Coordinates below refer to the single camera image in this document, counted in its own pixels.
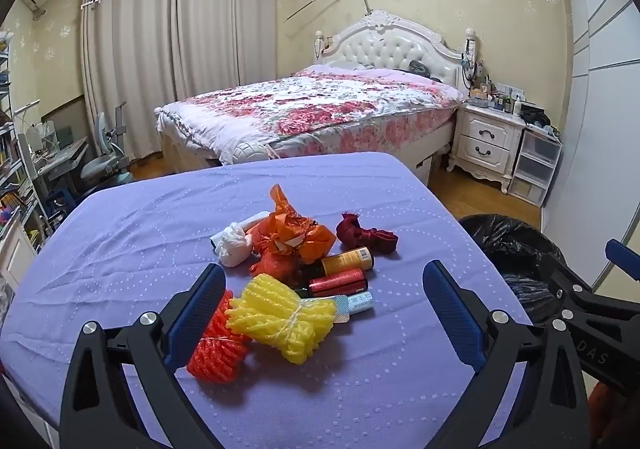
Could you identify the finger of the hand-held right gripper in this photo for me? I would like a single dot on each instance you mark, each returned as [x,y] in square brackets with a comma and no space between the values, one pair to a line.
[570,296]
[622,256]

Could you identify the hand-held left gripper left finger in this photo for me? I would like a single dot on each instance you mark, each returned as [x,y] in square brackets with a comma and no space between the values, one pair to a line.
[195,314]

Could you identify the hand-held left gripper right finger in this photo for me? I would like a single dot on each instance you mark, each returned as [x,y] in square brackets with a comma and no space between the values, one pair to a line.
[455,314]

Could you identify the orange foam fruit net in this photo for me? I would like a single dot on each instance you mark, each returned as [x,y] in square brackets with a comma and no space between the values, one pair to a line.
[215,354]

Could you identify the white plastic bag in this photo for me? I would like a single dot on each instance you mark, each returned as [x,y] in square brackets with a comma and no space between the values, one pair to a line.
[232,244]

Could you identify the black-lined trash bin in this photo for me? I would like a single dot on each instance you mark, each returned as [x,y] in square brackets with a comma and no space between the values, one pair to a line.
[505,249]

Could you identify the yellow foam fruit net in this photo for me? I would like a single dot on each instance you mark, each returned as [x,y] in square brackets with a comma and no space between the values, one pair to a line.
[280,319]

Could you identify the red plastic bag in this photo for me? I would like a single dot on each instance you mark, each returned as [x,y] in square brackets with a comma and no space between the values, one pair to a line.
[275,266]

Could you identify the teal and white sachet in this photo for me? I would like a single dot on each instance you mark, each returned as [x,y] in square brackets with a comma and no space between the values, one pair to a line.
[361,303]

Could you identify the silver pill blister pack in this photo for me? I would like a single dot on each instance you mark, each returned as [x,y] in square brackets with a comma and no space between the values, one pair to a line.
[341,310]

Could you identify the small yellow label bottle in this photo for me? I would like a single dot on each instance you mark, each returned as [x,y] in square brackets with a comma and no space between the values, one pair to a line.
[347,262]

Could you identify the small red label bottle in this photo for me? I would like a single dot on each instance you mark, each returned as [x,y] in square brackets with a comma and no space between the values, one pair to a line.
[337,283]

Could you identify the orange plastic bag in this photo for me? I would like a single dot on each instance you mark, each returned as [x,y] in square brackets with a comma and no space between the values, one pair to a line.
[300,229]

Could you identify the person's right forearm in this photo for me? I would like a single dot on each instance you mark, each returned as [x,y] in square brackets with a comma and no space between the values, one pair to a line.
[615,419]

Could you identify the clear plastic drawer unit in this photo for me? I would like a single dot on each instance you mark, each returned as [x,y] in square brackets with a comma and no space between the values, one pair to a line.
[537,166]

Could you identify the white sliding wardrobe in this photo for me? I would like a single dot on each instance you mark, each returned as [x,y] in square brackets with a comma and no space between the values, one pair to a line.
[605,104]

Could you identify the black bag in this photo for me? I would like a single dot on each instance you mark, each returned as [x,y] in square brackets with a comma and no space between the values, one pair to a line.
[535,116]

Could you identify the white carved nightstand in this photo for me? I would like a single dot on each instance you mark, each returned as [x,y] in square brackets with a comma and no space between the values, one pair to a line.
[487,144]

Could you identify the blue stool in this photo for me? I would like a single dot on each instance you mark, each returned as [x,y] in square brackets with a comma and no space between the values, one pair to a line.
[60,204]

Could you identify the grey desk chair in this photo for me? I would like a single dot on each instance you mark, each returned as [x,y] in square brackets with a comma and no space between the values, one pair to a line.
[102,159]

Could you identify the white low cabinet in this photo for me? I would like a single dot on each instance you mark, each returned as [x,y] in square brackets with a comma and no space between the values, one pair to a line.
[15,254]

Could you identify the cluster of small toiletry bottles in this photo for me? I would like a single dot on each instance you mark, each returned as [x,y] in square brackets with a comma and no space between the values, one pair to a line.
[492,96]

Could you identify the grey study desk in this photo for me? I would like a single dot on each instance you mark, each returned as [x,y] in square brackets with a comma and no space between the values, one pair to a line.
[60,156]

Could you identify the pink floral duvet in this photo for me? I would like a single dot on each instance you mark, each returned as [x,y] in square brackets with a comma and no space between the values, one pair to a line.
[310,104]

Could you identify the cluttered bookshelf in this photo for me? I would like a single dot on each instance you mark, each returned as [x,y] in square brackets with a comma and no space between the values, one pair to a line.
[15,154]

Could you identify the dark clothing item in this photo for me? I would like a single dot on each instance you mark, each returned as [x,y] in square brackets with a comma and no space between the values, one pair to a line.
[419,67]

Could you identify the beige curtain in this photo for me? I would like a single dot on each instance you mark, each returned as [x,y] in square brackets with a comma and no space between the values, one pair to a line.
[130,59]
[220,29]

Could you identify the white tufted bed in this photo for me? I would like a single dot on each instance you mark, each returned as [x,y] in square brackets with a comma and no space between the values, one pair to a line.
[395,41]

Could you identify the white wall socket strip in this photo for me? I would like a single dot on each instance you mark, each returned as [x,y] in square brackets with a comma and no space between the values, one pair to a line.
[512,90]

